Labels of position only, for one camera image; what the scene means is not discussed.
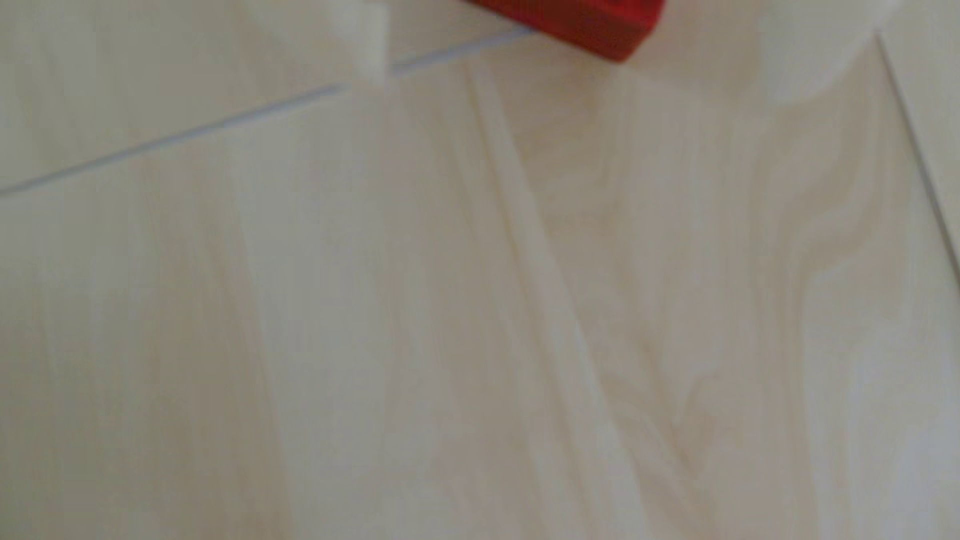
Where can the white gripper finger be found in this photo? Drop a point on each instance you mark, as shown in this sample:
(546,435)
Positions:
(814,45)
(367,37)

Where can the red block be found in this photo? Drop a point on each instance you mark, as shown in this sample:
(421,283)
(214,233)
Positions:
(592,19)

